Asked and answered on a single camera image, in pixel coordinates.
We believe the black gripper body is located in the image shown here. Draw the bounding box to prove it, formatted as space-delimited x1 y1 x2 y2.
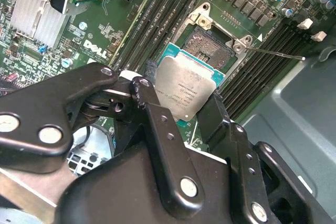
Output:
54 140 241 224

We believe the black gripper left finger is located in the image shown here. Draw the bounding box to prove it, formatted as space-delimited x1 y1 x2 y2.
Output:
0 60 207 220

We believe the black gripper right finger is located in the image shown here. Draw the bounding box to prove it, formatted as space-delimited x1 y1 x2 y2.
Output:
198 94 334 224

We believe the silver CPU with green rim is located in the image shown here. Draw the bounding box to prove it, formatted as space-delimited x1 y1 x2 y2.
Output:
154 41 226 130

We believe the thin wire locking lever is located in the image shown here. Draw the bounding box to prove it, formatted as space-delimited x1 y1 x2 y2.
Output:
244 46 307 61

